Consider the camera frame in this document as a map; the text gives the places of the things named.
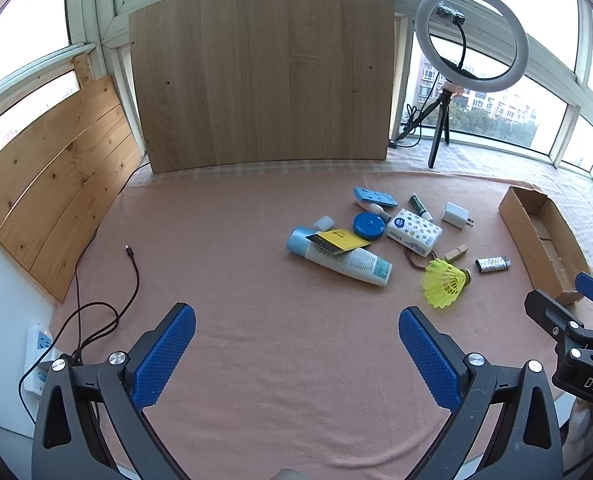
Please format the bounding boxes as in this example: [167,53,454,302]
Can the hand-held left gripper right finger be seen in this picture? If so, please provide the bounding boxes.
[397,305,564,480]

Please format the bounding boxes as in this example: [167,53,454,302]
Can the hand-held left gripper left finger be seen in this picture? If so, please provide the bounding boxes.
[31,302,197,480]

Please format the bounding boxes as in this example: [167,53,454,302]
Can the yellow shuttlecock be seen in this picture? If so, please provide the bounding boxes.
[422,258,472,310]

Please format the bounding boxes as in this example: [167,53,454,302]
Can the patterned lighter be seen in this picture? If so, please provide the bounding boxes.
[475,256,511,274]

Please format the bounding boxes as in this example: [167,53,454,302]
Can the cardboard box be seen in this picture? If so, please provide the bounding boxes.
[499,186,593,306]

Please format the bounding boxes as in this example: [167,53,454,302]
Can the brown hair tie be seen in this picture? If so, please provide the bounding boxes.
[405,247,434,273]

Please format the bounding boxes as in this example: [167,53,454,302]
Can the blue white lotion tube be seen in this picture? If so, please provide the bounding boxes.
[286,226,393,287]

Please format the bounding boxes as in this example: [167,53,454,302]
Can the patterned tissue pack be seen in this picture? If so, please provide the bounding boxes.
[386,208,443,257]

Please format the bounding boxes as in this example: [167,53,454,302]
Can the white wall charger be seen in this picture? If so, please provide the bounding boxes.
[441,202,474,231]

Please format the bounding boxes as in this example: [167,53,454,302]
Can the yellow card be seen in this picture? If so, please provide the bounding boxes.
[306,230,372,256]

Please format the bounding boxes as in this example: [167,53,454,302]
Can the green white lip balm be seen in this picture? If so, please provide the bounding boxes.
[409,193,433,221]

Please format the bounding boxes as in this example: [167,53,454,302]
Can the blue plastic case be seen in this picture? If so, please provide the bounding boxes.
[353,187,396,209]

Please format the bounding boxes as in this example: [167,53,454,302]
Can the checkered cloth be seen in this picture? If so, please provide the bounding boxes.
[149,150,593,286]

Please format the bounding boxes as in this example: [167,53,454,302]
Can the white power strip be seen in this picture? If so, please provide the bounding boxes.
[19,324,62,401]

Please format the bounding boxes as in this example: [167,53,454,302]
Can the pine plank panel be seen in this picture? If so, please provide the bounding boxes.
[0,53,144,304]

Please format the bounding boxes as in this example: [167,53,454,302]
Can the black tripod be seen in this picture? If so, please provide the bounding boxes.
[393,87,452,170]

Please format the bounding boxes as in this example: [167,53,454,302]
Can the large wooden board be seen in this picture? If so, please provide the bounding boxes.
[128,0,396,176]

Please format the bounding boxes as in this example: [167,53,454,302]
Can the black charging cable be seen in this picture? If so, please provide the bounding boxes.
[46,245,142,366]

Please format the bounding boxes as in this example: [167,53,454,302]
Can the thin black power cord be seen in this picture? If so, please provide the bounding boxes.
[71,160,152,356]

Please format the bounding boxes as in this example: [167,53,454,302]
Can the black tangled cables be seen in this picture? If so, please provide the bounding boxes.
[389,104,427,150]

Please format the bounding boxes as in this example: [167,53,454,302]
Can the white ring light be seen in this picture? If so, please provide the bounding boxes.
[415,0,530,95]

